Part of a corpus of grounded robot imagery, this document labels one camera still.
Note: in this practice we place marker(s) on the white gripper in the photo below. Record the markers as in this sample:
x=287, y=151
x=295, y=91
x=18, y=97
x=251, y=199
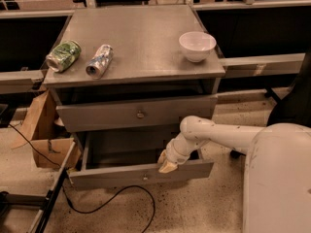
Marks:
x=174, y=153

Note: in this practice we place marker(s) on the grey drawer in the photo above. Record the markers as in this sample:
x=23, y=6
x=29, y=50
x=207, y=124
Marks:
x=135, y=113
x=115, y=158

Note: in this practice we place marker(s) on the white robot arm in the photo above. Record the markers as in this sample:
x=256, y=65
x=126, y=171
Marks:
x=277, y=176

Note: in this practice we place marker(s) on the grey top drawer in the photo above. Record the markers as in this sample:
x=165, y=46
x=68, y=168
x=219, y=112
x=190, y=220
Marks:
x=135, y=113

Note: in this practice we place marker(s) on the grey wooden drawer cabinet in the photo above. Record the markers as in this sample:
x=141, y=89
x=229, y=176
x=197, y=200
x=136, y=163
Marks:
x=147, y=62

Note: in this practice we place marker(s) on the brown cardboard box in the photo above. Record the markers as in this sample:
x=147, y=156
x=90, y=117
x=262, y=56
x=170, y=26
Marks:
x=49, y=142

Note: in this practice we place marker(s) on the white ceramic bowl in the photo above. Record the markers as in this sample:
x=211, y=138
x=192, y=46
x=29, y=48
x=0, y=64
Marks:
x=196, y=46

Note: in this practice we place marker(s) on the black office chair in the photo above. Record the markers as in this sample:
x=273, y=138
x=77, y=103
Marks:
x=295, y=107

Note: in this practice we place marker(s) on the green crushed soda can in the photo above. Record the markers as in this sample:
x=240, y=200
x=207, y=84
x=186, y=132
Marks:
x=63, y=56

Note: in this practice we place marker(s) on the grey metal frame rail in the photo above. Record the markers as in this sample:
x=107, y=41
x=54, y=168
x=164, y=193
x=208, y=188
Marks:
x=44, y=204

